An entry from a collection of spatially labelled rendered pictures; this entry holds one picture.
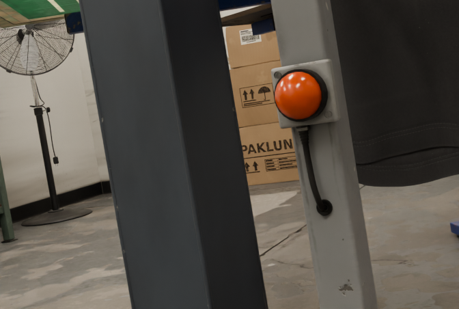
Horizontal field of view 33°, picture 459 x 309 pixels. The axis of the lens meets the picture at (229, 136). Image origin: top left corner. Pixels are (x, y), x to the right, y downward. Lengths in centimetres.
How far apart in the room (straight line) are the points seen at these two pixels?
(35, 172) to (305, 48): 553
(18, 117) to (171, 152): 484
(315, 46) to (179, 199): 65
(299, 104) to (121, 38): 71
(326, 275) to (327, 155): 10
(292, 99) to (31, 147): 555
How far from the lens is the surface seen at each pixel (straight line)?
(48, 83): 638
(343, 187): 64
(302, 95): 60
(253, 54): 550
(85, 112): 672
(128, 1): 126
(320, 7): 64
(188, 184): 122
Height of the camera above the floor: 66
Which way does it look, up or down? 3 degrees down
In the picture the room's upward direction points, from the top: 9 degrees counter-clockwise
